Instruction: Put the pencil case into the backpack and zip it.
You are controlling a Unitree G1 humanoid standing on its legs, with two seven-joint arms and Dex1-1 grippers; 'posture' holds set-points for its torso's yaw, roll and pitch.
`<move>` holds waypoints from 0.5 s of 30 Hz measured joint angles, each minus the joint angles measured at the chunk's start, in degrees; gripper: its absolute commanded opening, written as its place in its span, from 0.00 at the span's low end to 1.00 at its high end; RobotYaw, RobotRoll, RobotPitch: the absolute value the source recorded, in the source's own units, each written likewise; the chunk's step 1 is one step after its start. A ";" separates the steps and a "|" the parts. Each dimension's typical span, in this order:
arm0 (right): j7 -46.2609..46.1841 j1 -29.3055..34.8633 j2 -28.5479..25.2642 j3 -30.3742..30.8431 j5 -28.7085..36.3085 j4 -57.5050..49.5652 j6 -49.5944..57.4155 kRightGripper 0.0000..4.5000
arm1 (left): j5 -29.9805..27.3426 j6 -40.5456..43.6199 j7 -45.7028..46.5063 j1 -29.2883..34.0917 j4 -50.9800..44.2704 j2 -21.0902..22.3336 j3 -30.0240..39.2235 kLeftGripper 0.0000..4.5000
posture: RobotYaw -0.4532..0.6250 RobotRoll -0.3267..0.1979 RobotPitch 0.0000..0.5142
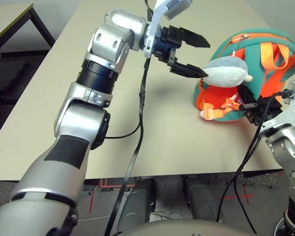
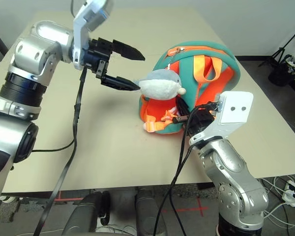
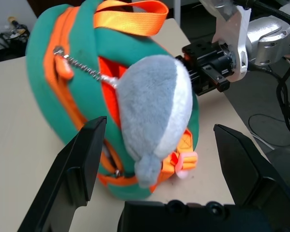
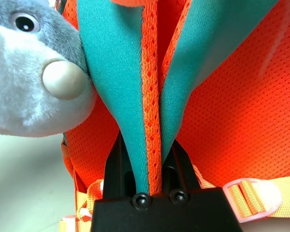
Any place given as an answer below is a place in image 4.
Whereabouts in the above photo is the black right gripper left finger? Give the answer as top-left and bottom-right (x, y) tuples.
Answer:
(103, 131), (138, 199)

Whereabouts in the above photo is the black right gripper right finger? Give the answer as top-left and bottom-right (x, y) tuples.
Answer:
(161, 139), (201, 194)

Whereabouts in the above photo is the teal and orange backpack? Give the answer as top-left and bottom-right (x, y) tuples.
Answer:
(53, 0), (290, 232)

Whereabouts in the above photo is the grey and white plush toy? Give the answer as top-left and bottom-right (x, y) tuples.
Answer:
(0, 0), (98, 138)

